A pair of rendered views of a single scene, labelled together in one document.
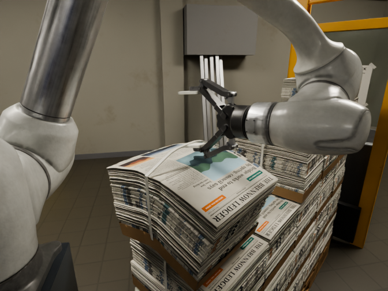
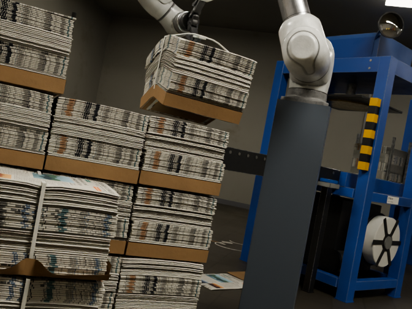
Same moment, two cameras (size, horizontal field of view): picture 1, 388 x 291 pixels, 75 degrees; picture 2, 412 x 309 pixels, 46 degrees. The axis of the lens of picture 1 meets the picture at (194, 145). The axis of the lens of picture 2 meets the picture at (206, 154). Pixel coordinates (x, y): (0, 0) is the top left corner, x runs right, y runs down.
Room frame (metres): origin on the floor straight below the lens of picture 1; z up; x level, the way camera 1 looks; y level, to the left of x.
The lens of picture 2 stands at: (2.22, 0.88, 0.74)
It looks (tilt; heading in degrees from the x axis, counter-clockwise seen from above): 0 degrees down; 206
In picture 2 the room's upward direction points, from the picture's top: 11 degrees clockwise
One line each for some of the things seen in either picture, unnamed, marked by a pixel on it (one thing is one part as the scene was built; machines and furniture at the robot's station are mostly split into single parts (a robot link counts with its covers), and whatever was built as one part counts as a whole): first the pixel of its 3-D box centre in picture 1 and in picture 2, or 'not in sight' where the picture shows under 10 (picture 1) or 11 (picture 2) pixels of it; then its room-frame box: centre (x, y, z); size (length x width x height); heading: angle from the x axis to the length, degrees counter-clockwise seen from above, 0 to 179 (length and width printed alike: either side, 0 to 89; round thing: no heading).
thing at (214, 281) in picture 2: not in sight; (219, 281); (-0.48, -0.20, 0.00); 0.37 x 0.28 x 0.01; 156
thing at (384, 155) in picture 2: not in sight; (379, 163); (-1.90, 0.43, 0.93); 0.38 x 0.30 x 0.26; 156
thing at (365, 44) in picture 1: (340, 77); not in sight; (1.92, -1.08, 1.28); 0.57 x 0.01 x 0.65; 49
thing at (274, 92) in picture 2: not in sight; (265, 161); (-1.28, -0.32, 0.78); 0.09 x 0.09 x 1.55; 66
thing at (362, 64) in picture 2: not in sight; (353, 77); (-1.38, 0.19, 1.50); 0.94 x 0.68 x 0.10; 66
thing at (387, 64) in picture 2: not in sight; (366, 178); (-0.93, 0.47, 0.78); 0.09 x 0.09 x 1.55; 66
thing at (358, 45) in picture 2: not in sight; (357, 57); (-1.38, 0.19, 1.65); 0.60 x 0.45 x 0.20; 66
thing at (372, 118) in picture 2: not in sight; (369, 133); (-0.88, 0.45, 1.05); 0.05 x 0.05 x 0.45; 66
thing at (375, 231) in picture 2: not in sight; (326, 226); (-1.38, 0.20, 0.38); 0.94 x 0.69 x 0.63; 66
